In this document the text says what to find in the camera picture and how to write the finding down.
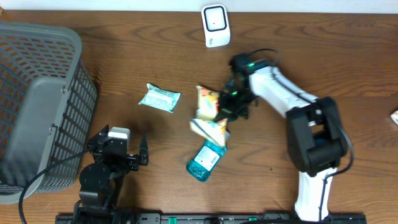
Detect yellow snack bag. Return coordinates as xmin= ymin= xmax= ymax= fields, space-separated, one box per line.
xmin=190 ymin=85 xmax=229 ymax=147

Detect green wet wipes pack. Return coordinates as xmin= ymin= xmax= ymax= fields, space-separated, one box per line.
xmin=139 ymin=83 xmax=181 ymax=113

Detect blue mouthwash bottle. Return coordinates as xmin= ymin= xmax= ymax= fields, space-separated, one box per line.
xmin=186 ymin=141 xmax=227 ymax=182

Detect grey plastic shopping basket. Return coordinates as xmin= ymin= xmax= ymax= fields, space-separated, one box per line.
xmin=1 ymin=21 xmax=97 ymax=204

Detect small orange carton box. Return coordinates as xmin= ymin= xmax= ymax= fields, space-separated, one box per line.
xmin=391 ymin=110 xmax=398 ymax=124

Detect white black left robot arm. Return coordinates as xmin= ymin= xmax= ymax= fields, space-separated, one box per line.
xmin=72 ymin=125 xmax=149 ymax=224

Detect white barcode scanner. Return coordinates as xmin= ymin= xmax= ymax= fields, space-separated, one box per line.
xmin=201 ymin=4 xmax=231 ymax=48

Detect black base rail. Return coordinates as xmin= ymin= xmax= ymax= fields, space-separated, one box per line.
xmin=55 ymin=212 xmax=368 ymax=224

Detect black left camera cable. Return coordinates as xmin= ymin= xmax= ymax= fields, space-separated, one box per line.
xmin=17 ymin=149 xmax=93 ymax=224

